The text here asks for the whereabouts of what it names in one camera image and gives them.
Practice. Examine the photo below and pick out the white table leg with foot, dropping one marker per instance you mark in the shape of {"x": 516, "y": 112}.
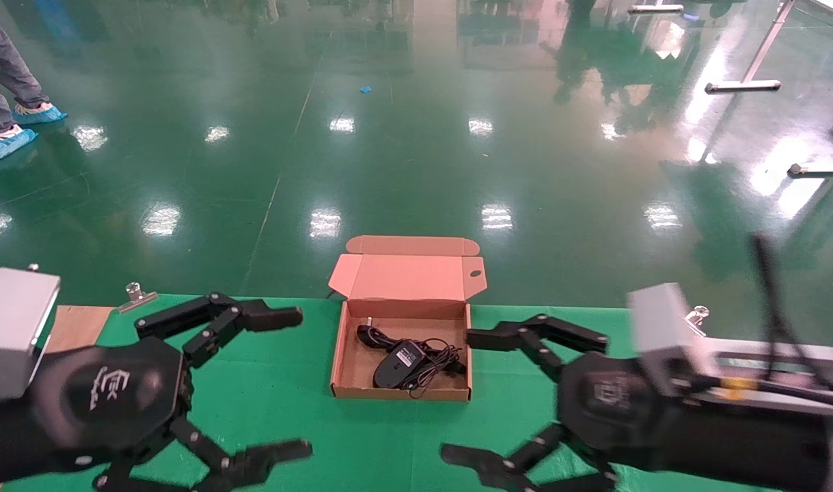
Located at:
{"x": 744, "y": 85}

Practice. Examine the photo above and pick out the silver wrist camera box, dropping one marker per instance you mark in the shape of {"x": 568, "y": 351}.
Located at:
{"x": 662, "y": 328}
{"x": 9, "y": 335}

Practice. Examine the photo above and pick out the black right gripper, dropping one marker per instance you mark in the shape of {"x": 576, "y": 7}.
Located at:
{"x": 607, "y": 403}

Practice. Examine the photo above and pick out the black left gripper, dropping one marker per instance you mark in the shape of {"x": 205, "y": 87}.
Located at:
{"x": 108, "y": 396}

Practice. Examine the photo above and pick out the grey table foot bar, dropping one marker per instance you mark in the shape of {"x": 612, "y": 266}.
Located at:
{"x": 819, "y": 170}

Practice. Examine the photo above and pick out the open brown cardboard box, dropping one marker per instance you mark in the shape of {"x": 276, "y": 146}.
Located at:
{"x": 406, "y": 277}

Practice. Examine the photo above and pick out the white table foot bar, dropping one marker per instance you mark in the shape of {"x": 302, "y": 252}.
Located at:
{"x": 655, "y": 9}

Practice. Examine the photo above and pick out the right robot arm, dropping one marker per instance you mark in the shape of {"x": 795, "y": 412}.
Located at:
{"x": 751, "y": 444}

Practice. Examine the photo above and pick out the silver metal binder clip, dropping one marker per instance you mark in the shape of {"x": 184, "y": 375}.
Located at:
{"x": 137, "y": 299}
{"x": 698, "y": 316}

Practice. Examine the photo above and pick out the green table cloth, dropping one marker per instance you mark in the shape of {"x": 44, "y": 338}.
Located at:
{"x": 307, "y": 396}

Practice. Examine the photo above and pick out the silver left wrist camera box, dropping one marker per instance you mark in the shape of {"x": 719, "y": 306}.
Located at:
{"x": 9, "y": 335}

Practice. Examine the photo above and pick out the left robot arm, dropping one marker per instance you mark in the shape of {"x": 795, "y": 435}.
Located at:
{"x": 3, "y": 437}

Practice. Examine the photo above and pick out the blue shoe cover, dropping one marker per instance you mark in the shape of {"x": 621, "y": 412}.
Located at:
{"x": 3, "y": 145}
{"x": 40, "y": 114}

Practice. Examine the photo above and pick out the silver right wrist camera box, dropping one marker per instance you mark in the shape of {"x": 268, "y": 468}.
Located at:
{"x": 662, "y": 328}

